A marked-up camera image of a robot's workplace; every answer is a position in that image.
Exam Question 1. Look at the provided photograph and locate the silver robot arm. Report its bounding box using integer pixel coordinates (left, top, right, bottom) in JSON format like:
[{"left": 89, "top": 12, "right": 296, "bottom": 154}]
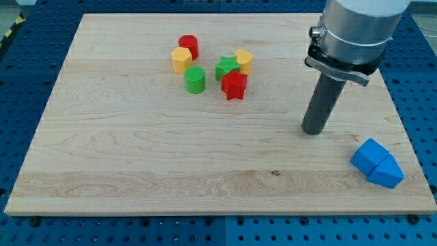
[{"left": 305, "top": 0, "right": 410, "bottom": 87}]

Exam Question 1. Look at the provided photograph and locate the red star block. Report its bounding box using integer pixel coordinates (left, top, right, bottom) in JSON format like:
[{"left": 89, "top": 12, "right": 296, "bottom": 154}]
[{"left": 221, "top": 70, "right": 248, "bottom": 100}]

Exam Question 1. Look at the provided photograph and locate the green cylinder block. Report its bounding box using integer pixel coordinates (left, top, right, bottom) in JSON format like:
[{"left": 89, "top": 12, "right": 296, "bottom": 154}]
[{"left": 184, "top": 66, "right": 206, "bottom": 94}]

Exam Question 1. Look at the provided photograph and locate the green star block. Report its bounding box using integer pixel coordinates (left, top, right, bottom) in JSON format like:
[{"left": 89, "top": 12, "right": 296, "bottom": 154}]
[{"left": 215, "top": 56, "right": 240, "bottom": 81}]

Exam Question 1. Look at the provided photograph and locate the light wooden board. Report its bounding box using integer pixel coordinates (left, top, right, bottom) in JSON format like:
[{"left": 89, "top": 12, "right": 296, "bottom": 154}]
[{"left": 5, "top": 14, "right": 436, "bottom": 216}]

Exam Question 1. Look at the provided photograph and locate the yellow hexagon block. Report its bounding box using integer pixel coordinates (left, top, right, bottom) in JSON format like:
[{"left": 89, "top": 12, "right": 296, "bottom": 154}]
[{"left": 171, "top": 47, "right": 193, "bottom": 74}]

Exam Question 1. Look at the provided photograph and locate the red cylinder block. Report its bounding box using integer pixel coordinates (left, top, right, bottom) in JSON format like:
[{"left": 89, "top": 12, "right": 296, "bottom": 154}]
[{"left": 178, "top": 34, "right": 199, "bottom": 60}]

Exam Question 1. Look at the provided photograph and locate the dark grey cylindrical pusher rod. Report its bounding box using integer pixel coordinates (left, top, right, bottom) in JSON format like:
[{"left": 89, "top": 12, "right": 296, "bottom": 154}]
[{"left": 301, "top": 74, "right": 346, "bottom": 135}]

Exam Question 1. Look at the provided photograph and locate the blue cube block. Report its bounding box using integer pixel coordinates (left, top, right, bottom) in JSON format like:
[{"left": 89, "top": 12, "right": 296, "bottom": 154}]
[{"left": 350, "top": 138, "right": 389, "bottom": 176}]

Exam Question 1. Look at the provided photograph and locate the blue triangle block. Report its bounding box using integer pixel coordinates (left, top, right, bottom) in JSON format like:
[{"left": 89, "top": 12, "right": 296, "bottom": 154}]
[{"left": 367, "top": 154, "right": 405, "bottom": 189}]

